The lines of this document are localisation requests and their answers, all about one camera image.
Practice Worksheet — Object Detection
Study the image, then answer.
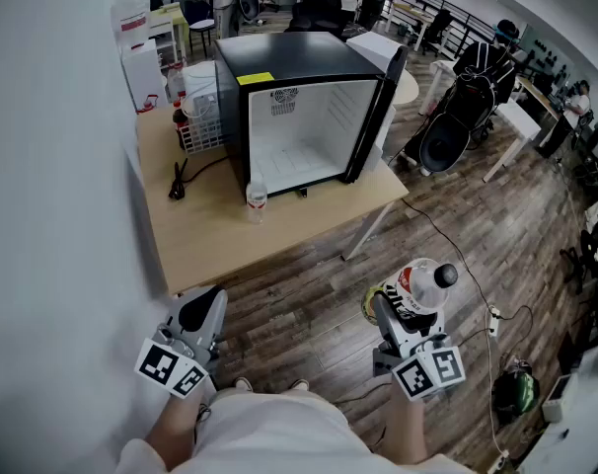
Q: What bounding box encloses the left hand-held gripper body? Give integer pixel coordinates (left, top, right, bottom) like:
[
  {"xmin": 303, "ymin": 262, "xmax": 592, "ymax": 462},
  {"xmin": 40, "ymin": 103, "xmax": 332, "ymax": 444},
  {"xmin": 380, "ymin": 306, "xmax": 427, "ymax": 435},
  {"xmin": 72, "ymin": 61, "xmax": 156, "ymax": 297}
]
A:
[{"xmin": 133, "ymin": 308, "xmax": 227, "ymax": 400}]

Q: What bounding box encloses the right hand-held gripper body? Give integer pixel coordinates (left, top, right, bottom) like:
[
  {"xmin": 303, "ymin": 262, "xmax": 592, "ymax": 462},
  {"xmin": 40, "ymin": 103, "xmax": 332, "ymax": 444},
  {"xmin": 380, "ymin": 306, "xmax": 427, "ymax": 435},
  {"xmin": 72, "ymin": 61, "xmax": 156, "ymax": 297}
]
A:
[{"xmin": 371, "ymin": 332, "xmax": 467, "ymax": 403}]

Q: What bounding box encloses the bottle with red label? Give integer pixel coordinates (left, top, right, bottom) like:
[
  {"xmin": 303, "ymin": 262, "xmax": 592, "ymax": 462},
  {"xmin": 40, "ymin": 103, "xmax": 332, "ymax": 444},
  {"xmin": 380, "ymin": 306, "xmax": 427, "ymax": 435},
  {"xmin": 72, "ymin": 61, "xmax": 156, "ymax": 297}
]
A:
[{"xmin": 361, "ymin": 258, "xmax": 460, "ymax": 333}]

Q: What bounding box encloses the clear water bottle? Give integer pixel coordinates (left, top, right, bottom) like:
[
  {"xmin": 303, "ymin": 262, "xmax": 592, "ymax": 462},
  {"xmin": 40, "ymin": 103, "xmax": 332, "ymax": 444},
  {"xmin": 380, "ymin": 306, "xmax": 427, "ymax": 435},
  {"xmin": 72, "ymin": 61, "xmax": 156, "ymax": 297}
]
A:
[{"xmin": 245, "ymin": 178, "xmax": 268, "ymax": 225}]

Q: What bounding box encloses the cola bottle with red cap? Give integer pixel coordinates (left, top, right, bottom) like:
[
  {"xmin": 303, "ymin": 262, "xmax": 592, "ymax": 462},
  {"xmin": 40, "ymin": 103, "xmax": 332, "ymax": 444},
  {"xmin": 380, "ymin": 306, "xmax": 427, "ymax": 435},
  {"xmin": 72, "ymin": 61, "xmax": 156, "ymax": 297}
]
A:
[{"xmin": 172, "ymin": 99, "xmax": 189, "ymax": 150}]

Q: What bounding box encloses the black mini fridge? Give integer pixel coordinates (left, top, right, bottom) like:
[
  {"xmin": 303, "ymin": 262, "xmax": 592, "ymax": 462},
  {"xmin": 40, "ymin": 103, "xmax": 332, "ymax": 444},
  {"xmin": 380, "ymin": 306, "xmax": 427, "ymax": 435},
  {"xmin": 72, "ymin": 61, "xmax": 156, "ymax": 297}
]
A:
[{"xmin": 213, "ymin": 31, "xmax": 410, "ymax": 201}]

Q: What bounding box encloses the person's left forearm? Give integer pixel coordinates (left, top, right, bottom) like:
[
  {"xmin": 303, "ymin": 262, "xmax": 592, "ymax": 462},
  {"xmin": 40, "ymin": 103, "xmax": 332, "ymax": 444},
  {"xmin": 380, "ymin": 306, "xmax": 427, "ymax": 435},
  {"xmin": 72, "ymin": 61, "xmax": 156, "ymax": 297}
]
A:
[{"xmin": 144, "ymin": 386, "xmax": 217, "ymax": 471}]

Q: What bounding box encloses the person's right forearm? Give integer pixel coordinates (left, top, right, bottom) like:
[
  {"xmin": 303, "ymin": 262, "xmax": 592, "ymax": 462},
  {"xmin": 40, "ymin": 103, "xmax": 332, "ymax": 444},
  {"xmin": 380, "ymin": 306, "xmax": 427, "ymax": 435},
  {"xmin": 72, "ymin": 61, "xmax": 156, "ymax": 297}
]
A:
[{"xmin": 380, "ymin": 380, "xmax": 428, "ymax": 466}]

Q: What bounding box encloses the green and black bag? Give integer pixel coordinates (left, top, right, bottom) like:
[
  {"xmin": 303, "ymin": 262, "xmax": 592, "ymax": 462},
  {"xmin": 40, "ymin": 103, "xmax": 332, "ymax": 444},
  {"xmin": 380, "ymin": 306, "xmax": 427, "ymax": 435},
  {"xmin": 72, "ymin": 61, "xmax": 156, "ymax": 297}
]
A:
[{"xmin": 490, "ymin": 361, "xmax": 541, "ymax": 427}]

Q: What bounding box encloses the person's white shirt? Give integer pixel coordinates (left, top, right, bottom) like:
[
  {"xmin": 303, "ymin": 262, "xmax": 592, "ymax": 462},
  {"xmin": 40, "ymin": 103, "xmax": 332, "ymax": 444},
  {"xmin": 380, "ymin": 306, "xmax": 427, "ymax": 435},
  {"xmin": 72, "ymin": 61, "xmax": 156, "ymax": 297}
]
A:
[{"xmin": 113, "ymin": 387, "xmax": 478, "ymax": 474}]

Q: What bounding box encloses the white box-shaped device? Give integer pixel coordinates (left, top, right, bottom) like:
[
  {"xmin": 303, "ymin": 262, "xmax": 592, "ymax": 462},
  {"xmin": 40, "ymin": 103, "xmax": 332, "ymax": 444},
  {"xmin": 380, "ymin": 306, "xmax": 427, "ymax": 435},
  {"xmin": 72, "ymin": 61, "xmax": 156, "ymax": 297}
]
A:
[{"xmin": 543, "ymin": 372, "xmax": 584, "ymax": 424}]

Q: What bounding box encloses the clear plastic jug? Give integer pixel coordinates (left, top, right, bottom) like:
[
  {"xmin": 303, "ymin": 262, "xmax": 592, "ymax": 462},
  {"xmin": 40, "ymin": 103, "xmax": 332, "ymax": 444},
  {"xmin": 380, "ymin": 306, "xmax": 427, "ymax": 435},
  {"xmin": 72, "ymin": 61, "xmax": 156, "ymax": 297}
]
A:
[{"xmin": 166, "ymin": 61, "xmax": 187, "ymax": 103}]

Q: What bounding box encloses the white rectangular table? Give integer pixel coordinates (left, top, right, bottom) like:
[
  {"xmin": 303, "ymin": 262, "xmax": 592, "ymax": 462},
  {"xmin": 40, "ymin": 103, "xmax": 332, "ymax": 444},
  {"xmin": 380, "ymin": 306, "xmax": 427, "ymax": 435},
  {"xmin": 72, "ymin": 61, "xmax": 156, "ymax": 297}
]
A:
[{"xmin": 429, "ymin": 59, "xmax": 543, "ymax": 183}]

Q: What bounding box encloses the round white table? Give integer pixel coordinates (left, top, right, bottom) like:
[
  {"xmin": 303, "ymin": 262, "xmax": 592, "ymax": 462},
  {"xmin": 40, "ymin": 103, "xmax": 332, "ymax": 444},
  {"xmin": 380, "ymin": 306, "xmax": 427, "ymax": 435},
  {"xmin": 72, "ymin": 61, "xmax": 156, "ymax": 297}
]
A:
[{"xmin": 392, "ymin": 69, "xmax": 420, "ymax": 106}]

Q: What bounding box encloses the white box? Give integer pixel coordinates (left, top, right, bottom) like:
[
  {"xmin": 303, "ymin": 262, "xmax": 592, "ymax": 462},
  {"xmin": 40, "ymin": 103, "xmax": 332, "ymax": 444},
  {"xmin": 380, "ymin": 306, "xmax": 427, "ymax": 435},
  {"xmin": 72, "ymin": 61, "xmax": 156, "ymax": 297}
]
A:
[{"xmin": 346, "ymin": 31, "xmax": 404, "ymax": 76}]

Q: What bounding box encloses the blue chair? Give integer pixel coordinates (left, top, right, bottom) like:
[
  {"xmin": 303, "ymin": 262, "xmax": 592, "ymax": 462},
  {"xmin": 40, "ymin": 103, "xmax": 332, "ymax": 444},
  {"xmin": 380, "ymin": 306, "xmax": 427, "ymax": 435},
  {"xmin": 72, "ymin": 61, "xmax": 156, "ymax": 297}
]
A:
[{"xmin": 184, "ymin": 0, "xmax": 216, "ymax": 58}]

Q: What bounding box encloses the large clear water jug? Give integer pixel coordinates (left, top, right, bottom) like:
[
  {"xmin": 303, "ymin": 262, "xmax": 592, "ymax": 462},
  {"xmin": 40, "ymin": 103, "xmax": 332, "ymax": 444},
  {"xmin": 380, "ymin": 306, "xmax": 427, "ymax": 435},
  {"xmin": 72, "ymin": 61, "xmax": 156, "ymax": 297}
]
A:
[{"xmin": 111, "ymin": 0, "xmax": 151, "ymax": 51}]

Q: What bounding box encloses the black metal railing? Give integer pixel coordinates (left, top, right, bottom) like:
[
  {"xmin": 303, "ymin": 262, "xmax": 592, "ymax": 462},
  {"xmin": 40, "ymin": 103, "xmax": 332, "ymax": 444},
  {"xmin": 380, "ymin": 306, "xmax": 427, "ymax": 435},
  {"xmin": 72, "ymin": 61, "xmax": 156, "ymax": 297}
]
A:
[{"xmin": 392, "ymin": 0, "xmax": 495, "ymax": 59}]

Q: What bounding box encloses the black office chair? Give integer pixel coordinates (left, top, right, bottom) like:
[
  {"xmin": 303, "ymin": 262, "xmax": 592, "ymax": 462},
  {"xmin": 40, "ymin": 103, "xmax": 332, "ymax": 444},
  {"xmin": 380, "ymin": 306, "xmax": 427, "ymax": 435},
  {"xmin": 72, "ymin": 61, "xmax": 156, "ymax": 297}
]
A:
[{"xmin": 287, "ymin": 0, "xmax": 345, "ymax": 38}]

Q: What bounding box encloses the white floor cable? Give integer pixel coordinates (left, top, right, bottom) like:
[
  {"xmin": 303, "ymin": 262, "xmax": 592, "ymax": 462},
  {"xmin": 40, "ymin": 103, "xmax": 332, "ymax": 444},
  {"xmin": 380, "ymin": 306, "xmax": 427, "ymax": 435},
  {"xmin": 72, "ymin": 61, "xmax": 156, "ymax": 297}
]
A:
[{"xmin": 482, "ymin": 333, "xmax": 510, "ymax": 463}]

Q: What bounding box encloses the black floor cable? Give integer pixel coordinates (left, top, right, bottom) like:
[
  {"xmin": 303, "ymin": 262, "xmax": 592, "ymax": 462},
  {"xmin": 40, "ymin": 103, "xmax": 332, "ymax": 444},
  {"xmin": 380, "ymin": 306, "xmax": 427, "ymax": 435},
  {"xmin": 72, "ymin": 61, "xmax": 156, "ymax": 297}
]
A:
[{"xmin": 402, "ymin": 197, "xmax": 535, "ymax": 345}]

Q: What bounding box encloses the black power cable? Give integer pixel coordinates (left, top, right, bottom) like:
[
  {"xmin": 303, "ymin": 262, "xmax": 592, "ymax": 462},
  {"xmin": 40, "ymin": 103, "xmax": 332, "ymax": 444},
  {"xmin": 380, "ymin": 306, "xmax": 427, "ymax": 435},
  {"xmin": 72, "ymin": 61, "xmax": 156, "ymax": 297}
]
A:
[{"xmin": 168, "ymin": 154, "xmax": 231, "ymax": 201}]

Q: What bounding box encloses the white wire basket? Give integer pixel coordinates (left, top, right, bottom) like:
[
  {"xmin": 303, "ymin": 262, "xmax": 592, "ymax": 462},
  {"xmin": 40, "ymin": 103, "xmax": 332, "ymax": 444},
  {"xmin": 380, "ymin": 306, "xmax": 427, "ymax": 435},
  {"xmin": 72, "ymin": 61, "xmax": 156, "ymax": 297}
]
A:
[{"xmin": 180, "ymin": 61, "xmax": 227, "ymax": 155}]

